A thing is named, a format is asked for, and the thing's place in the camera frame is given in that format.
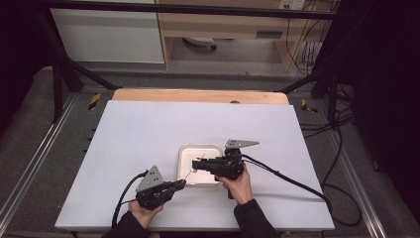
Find white power outlet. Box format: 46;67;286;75
278;0;306;11

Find square white tray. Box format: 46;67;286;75
176;143;224;186

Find wooden desk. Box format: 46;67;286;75
157;0;331;72

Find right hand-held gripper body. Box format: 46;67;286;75
210;139;261;181

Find wooden table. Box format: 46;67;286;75
111;87;291;106

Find black floor cables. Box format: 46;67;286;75
298;83;357;140

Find person's left hand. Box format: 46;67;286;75
128;199;164;230

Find hanging black cable bundle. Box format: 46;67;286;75
285;9;326;76

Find black metal frame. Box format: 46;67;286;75
31;0;345;125

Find left hand-held gripper cable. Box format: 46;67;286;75
111;170;150;230

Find chair base with caster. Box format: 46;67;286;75
182;37;218;52

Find hand-held gripper cable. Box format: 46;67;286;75
241;128;364;228
111;170;150;230

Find white cabinet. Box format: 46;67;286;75
51;0;165;64

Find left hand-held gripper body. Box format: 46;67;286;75
135;165;177;211

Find aluminium floor rail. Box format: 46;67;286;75
325;128;388;238
0;93;79;226

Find right hand-held gripper cable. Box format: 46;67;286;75
241;128;364;228

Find person's right hand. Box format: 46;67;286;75
215;164;254;205

